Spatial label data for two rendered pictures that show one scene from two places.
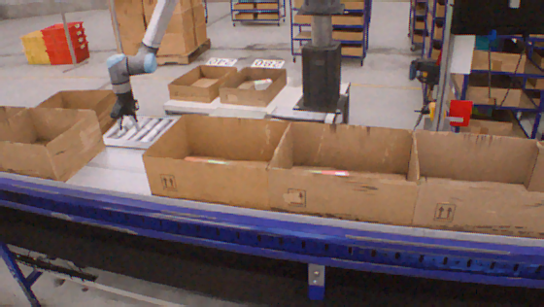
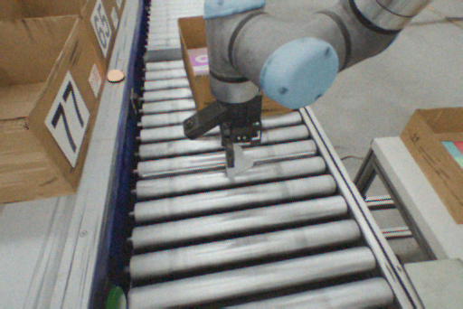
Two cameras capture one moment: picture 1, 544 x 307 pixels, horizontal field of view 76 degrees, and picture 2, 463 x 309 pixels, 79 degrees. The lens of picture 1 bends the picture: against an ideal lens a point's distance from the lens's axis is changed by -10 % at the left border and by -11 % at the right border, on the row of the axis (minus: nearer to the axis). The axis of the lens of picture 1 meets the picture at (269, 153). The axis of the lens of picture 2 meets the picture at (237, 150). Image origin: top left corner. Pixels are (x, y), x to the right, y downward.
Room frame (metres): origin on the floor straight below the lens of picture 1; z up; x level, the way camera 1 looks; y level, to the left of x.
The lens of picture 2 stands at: (1.51, 0.27, 1.31)
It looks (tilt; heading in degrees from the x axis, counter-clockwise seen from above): 47 degrees down; 63
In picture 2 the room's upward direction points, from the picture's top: straight up
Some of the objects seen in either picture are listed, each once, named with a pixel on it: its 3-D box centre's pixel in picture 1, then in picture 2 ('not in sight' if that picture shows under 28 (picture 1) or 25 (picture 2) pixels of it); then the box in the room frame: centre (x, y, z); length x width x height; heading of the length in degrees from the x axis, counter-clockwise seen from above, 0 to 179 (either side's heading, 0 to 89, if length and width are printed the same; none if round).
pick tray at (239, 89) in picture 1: (255, 85); not in sight; (2.19, 0.06, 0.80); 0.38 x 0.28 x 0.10; 158
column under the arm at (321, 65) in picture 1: (322, 74); not in sight; (1.98, -0.31, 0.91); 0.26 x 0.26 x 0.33; 69
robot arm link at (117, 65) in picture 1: (118, 69); (234, 34); (1.71, 0.67, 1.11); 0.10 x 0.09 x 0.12; 96
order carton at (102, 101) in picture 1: (76, 114); (231, 62); (1.88, 1.03, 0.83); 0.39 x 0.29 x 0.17; 78
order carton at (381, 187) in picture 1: (345, 172); not in sight; (0.96, -0.22, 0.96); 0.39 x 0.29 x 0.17; 73
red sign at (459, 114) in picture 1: (453, 113); not in sight; (1.55, -0.86, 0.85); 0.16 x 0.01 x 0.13; 73
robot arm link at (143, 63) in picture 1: (142, 63); (287, 59); (1.73, 0.56, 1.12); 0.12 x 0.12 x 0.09; 6
